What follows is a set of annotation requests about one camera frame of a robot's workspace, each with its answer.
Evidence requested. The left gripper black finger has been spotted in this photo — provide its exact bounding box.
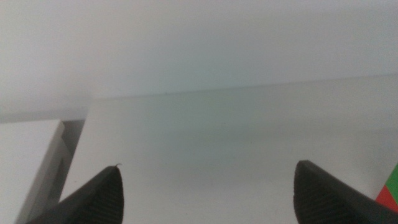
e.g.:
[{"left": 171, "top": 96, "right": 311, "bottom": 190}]
[{"left": 26, "top": 164, "right": 125, "bottom": 224}]

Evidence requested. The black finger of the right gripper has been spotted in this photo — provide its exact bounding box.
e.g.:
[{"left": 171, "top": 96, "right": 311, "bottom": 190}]
[{"left": 293, "top": 160, "right": 398, "bottom": 224}]

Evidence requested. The red cube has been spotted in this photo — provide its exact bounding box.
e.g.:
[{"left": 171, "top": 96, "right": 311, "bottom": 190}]
[{"left": 375, "top": 185, "right": 398, "bottom": 214}]

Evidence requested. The green cube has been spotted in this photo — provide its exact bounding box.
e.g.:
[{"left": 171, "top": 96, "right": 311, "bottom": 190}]
[{"left": 384, "top": 163, "right": 398, "bottom": 205}]

